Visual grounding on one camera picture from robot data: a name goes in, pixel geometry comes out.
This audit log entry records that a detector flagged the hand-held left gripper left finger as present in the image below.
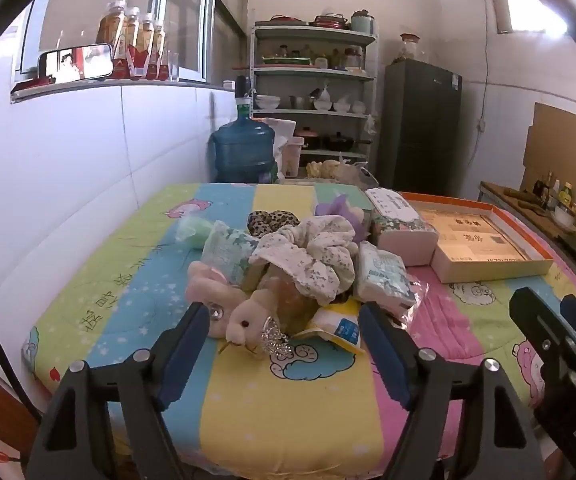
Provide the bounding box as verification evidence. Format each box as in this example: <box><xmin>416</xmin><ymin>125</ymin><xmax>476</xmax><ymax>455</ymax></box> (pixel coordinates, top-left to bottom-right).
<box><xmin>20</xmin><ymin>301</ymin><xmax>213</xmax><ymax>480</ymax></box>

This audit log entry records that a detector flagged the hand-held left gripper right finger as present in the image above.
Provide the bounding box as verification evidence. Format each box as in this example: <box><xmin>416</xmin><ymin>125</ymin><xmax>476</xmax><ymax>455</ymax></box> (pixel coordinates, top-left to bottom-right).
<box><xmin>358</xmin><ymin>302</ymin><xmax>551</xmax><ymax>480</ymax></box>

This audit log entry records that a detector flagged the yellow white tissue packet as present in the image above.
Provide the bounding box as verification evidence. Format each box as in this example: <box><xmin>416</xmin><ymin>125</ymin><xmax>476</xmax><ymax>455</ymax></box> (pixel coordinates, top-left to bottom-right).
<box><xmin>288</xmin><ymin>305</ymin><xmax>369</xmax><ymax>357</ymax></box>

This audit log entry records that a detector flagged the pink plush bunny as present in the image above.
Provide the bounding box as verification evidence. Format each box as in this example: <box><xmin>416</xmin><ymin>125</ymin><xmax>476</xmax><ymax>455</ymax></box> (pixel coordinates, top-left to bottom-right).
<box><xmin>188</xmin><ymin>260</ymin><xmax>293</xmax><ymax>361</ymax></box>

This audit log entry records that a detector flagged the shallow orange-rimmed cardboard box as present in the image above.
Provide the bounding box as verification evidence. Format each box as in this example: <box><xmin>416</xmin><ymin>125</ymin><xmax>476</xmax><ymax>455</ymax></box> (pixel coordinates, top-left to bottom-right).
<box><xmin>399</xmin><ymin>191</ymin><xmax>554</xmax><ymax>284</ymax></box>

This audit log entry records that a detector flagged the brown translucent soft pouch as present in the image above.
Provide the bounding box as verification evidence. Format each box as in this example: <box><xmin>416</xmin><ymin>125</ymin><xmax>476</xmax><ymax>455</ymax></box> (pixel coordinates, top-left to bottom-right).
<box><xmin>245</xmin><ymin>262</ymin><xmax>329</xmax><ymax>336</ymax></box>

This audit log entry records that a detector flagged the green floral wipes pack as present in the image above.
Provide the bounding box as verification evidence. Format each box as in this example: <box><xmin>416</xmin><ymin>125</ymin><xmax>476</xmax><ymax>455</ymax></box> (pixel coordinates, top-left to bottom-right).
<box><xmin>202</xmin><ymin>221</ymin><xmax>263</xmax><ymax>287</ymax></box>

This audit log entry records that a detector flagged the white floral scrunchie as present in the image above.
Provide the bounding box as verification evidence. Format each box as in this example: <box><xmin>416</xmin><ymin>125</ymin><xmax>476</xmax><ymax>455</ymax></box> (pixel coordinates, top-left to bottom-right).
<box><xmin>249</xmin><ymin>214</ymin><xmax>359</xmax><ymax>306</ymax></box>

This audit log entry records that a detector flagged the green item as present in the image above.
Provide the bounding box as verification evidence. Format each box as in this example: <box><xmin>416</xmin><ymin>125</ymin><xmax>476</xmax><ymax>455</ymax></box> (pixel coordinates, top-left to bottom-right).
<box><xmin>175</xmin><ymin>215</ymin><xmax>219</xmax><ymax>251</ymax></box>

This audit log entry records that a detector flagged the purple fabric scrunchie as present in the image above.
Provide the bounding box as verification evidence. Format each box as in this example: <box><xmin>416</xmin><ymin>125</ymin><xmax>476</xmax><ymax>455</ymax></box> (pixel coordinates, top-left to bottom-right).
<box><xmin>313</xmin><ymin>195</ymin><xmax>373</xmax><ymax>241</ymax></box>

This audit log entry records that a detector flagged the leopard print scrunchie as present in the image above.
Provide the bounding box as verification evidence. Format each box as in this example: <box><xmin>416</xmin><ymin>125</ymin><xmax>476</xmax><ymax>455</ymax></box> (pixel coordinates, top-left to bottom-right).
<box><xmin>246</xmin><ymin>210</ymin><xmax>301</xmax><ymax>237</ymax></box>

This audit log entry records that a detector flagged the small white tissue pack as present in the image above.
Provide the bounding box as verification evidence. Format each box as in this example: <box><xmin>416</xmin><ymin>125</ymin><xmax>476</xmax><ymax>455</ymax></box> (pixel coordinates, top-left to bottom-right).
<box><xmin>353</xmin><ymin>241</ymin><xmax>429</xmax><ymax>332</ymax></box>

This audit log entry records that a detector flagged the kitchen counter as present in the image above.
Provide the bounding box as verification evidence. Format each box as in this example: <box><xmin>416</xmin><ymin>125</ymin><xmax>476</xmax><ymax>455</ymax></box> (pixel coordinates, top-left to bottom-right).
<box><xmin>478</xmin><ymin>180</ymin><xmax>576</xmax><ymax>281</ymax></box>

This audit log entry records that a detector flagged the colourful printed blanket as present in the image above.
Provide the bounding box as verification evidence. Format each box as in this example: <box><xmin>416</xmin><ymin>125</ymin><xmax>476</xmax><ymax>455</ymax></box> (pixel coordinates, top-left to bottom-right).
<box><xmin>23</xmin><ymin>182</ymin><xmax>576</xmax><ymax>467</ymax></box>

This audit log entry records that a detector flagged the large floral tissue pack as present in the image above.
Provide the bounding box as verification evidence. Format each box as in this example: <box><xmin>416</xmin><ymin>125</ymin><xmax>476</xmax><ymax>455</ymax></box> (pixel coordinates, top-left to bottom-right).
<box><xmin>364</xmin><ymin>187</ymin><xmax>439</xmax><ymax>267</ymax></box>

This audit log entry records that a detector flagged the cardboard sheet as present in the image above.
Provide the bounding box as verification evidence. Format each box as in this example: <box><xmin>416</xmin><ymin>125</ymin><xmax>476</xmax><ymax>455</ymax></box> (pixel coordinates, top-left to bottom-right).
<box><xmin>522</xmin><ymin>102</ymin><xmax>576</xmax><ymax>211</ymax></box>

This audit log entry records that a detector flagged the plastic bag with food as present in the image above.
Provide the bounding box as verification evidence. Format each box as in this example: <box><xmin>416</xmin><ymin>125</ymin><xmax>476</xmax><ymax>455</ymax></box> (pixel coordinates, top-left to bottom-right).
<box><xmin>305</xmin><ymin>152</ymin><xmax>379</xmax><ymax>186</ymax></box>

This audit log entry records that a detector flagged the blue water jug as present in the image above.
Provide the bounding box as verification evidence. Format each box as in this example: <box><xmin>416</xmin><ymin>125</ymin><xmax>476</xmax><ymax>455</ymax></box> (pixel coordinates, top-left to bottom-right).
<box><xmin>209</xmin><ymin>102</ymin><xmax>277</xmax><ymax>184</ymax></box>

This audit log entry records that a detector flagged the black cooking pot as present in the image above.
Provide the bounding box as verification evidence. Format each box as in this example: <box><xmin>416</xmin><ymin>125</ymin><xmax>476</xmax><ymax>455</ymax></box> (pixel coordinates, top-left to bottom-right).
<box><xmin>324</xmin><ymin>131</ymin><xmax>369</xmax><ymax>151</ymax></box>

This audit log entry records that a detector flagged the pink white pitcher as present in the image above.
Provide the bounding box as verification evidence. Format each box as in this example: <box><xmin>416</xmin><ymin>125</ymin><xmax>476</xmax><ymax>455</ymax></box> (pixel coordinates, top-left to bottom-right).
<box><xmin>280</xmin><ymin>136</ymin><xmax>305</xmax><ymax>178</ymax></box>

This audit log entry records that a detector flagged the dark grey fridge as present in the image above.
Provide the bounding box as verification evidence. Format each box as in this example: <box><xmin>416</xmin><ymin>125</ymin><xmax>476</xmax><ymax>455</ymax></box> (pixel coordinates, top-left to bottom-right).
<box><xmin>382</xmin><ymin>58</ymin><xmax>463</xmax><ymax>196</ymax></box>

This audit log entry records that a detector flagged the red-lidded pot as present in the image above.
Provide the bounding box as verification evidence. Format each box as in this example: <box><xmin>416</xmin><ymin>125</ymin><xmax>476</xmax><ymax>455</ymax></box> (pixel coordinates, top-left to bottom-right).
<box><xmin>294</xmin><ymin>127</ymin><xmax>321</xmax><ymax>148</ymax></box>

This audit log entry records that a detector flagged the black water pump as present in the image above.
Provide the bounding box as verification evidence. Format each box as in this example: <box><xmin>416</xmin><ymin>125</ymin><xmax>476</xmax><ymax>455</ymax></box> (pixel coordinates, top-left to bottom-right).
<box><xmin>232</xmin><ymin>76</ymin><xmax>253</xmax><ymax>111</ymax></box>

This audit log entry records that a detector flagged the grey metal shelf rack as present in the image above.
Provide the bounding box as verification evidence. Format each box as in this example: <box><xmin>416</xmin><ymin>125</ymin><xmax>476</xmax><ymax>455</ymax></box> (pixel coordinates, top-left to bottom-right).
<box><xmin>250</xmin><ymin>21</ymin><xmax>379</xmax><ymax>186</ymax></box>

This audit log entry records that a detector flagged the glass jar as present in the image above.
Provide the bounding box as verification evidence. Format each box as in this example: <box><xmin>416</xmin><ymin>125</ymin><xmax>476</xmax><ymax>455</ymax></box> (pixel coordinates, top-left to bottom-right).
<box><xmin>399</xmin><ymin>33</ymin><xmax>423</xmax><ymax>63</ymax></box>

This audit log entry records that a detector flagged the green tray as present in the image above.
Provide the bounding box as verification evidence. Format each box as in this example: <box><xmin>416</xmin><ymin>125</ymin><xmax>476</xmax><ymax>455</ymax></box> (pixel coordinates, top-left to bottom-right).
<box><xmin>262</xmin><ymin>55</ymin><xmax>313</xmax><ymax>66</ymax></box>

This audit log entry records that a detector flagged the teal canister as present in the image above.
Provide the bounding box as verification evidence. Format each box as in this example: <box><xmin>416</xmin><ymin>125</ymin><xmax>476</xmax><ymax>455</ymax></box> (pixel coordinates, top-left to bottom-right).
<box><xmin>350</xmin><ymin>9</ymin><xmax>376</xmax><ymax>35</ymax></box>

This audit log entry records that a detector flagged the red pot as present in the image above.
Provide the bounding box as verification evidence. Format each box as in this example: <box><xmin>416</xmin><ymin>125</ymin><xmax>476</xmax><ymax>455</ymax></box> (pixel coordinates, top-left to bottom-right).
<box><xmin>313</xmin><ymin>12</ymin><xmax>349</xmax><ymax>29</ymax></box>

